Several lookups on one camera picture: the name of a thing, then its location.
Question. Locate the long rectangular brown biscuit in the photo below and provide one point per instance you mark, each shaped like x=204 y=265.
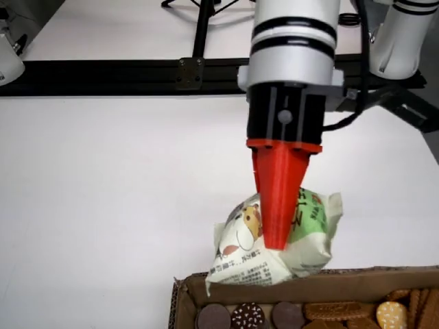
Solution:
x=332 y=310

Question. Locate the green white snack packet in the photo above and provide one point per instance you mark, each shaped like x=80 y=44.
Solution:
x=240 y=260

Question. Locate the chocolate cookie white sprinkles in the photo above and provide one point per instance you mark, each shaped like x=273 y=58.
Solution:
x=247 y=316

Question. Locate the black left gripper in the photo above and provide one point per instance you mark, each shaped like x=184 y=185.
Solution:
x=264 y=116

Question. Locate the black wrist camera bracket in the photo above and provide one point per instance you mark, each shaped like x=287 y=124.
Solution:
x=411 y=109

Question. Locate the yellow round speckled cookie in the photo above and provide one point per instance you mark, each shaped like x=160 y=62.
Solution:
x=391 y=315

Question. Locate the black tripod stand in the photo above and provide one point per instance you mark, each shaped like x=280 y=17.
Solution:
x=200 y=31

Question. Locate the orange ridged biscuit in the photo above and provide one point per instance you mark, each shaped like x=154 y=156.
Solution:
x=398 y=295

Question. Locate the black aluminium rail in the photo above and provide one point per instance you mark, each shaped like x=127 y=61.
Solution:
x=103 y=75

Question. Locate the plain brown round cookie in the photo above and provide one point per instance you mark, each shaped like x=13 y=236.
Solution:
x=287 y=315
x=212 y=317

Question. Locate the brown cardboard box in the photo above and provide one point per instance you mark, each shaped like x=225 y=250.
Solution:
x=343 y=288

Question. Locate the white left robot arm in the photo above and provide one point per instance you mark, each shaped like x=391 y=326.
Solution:
x=291 y=51

